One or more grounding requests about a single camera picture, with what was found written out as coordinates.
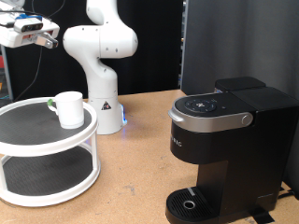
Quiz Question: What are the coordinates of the black curtain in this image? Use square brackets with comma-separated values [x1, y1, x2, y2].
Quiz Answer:
[0, 0, 185, 104]

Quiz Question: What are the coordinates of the black Keurig coffee machine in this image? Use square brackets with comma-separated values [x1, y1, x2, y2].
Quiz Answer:
[164, 86, 299, 224]

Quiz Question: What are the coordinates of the white two-tier turntable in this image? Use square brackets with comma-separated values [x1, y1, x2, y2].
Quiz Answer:
[0, 96, 102, 208]

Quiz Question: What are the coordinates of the white mug green handle tape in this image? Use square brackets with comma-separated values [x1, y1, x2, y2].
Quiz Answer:
[47, 91, 85, 130]

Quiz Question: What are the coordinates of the clear water tank black lid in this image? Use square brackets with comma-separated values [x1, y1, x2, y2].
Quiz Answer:
[214, 77, 267, 94]

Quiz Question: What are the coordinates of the thin black hanging cable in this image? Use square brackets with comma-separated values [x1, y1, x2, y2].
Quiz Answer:
[12, 46, 44, 102]

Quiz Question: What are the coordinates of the black tape strip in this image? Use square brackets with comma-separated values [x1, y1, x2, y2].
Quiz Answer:
[249, 207, 276, 224]

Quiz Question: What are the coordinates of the black power cable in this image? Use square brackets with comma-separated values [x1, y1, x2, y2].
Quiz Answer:
[277, 186, 296, 200]

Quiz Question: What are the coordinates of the black camera cable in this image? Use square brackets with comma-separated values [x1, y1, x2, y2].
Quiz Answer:
[0, 0, 67, 20]

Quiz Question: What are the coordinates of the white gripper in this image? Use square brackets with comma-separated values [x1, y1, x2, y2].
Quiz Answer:
[0, 18, 61, 49]

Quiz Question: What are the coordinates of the dark grey partition panel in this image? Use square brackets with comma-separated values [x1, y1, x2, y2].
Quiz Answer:
[180, 0, 299, 200]

